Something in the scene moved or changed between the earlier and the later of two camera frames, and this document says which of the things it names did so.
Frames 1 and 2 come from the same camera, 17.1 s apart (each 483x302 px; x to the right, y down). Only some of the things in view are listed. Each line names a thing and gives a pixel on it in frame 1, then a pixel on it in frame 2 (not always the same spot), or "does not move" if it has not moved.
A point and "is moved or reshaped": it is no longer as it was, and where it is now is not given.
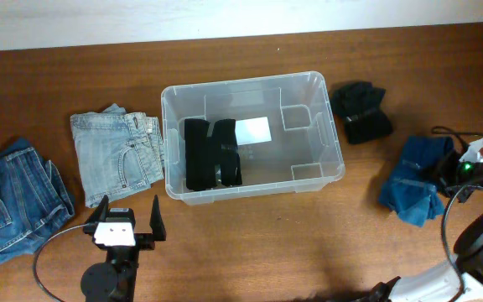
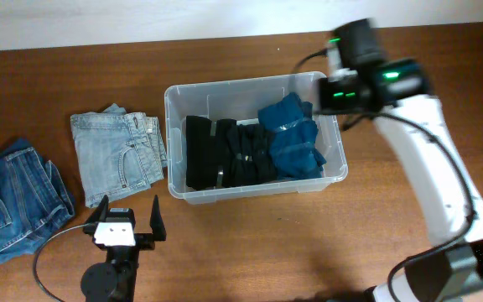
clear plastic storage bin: (288, 142) does not move
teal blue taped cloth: (412, 190) is moved or reshaped
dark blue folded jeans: (17, 198) does not move
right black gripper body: (463, 174) to (329, 101)
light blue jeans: (119, 151) does not move
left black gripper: (143, 240) does not move
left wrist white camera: (115, 233) does not move
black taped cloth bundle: (358, 102) is moved or reshaped
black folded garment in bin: (204, 154) does not move
